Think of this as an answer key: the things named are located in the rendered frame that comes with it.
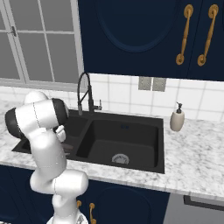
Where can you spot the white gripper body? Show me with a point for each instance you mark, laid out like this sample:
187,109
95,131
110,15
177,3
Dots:
60,134

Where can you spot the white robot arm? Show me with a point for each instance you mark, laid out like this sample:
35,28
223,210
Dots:
46,151

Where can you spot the silver sink drain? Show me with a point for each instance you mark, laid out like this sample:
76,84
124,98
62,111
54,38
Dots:
120,159

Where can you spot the black double sink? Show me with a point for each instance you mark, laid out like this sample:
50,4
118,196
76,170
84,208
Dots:
122,137

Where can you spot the black spring tap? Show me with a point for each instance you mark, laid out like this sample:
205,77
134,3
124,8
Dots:
91,102

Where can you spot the navy base cupboard door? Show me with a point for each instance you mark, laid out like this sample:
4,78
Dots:
128,204
14,198

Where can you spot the white framed window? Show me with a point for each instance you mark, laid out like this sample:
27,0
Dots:
38,43

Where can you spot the beige soap dispenser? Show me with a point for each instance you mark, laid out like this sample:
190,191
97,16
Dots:
177,120

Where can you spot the navy cupboard door oval panel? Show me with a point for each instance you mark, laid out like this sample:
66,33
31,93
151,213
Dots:
131,35

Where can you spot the grey dishwasher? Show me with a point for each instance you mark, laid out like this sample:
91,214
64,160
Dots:
186,214

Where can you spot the grey wall socket plate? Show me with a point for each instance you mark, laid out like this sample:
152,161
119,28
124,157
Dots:
159,84
145,83

